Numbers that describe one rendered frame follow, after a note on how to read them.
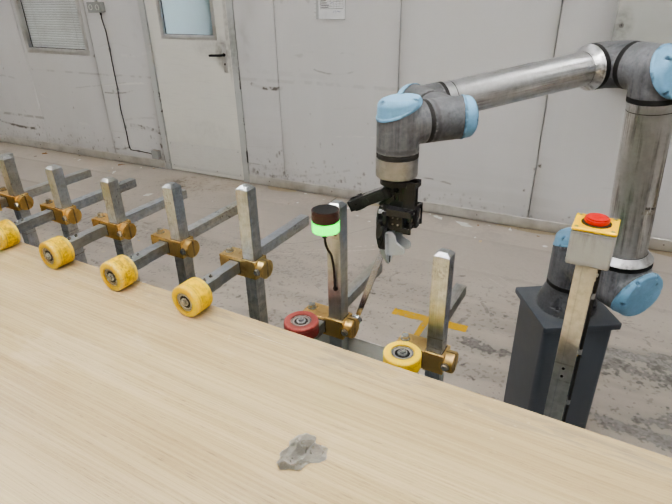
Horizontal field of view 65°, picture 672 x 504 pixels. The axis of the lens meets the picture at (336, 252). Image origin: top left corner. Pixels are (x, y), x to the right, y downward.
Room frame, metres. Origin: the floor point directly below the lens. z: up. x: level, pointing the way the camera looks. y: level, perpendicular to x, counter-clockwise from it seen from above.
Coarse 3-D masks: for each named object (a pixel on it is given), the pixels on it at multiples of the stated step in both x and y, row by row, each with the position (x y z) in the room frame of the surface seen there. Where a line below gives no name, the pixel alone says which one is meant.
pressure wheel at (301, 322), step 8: (296, 312) 1.04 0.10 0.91; (304, 312) 1.03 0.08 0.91; (288, 320) 1.00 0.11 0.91; (296, 320) 1.01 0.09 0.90; (304, 320) 1.00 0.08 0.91; (312, 320) 1.00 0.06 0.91; (288, 328) 0.98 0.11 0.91; (296, 328) 0.97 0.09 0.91; (304, 328) 0.97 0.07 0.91; (312, 328) 0.97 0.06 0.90; (312, 336) 0.97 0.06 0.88
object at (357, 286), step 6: (372, 264) 1.35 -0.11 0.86; (366, 270) 1.31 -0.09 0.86; (378, 270) 1.33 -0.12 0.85; (360, 276) 1.28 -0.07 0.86; (366, 276) 1.28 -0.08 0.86; (354, 282) 1.25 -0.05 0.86; (360, 282) 1.24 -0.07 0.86; (366, 282) 1.26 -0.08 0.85; (348, 288) 1.21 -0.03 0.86; (354, 288) 1.21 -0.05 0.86; (360, 288) 1.23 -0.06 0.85; (348, 294) 1.18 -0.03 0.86; (354, 294) 1.20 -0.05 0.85; (348, 300) 1.17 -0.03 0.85; (354, 300) 1.20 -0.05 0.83; (348, 306) 1.17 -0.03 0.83; (324, 324) 1.06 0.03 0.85; (324, 330) 1.06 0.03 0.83; (318, 336) 1.04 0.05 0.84
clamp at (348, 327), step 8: (320, 304) 1.12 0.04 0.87; (312, 312) 1.09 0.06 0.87; (320, 312) 1.09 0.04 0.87; (328, 312) 1.09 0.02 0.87; (328, 320) 1.06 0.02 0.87; (336, 320) 1.05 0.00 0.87; (344, 320) 1.05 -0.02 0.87; (352, 320) 1.05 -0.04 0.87; (328, 328) 1.06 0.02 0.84; (336, 328) 1.05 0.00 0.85; (344, 328) 1.04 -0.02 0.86; (352, 328) 1.04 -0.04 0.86; (336, 336) 1.05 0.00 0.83; (344, 336) 1.05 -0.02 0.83; (352, 336) 1.04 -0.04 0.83
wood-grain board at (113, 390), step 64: (0, 256) 1.37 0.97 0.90; (0, 320) 1.04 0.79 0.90; (64, 320) 1.03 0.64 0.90; (128, 320) 1.03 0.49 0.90; (192, 320) 1.02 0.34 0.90; (256, 320) 1.02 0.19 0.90; (0, 384) 0.81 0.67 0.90; (64, 384) 0.81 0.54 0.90; (128, 384) 0.81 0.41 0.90; (192, 384) 0.80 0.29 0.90; (256, 384) 0.80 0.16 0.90; (320, 384) 0.79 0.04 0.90; (384, 384) 0.79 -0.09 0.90; (448, 384) 0.79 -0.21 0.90; (0, 448) 0.65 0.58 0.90; (64, 448) 0.65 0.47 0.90; (128, 448) 0.64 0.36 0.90; (192, 448) 0.64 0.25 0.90; (256, 448) 0.64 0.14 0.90; (384, 448) 0.63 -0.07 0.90; (448, 448) 0.63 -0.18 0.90; (512, 448) 0.63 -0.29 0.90; (576, 448) 0.62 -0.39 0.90; (640, 448) 0.62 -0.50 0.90
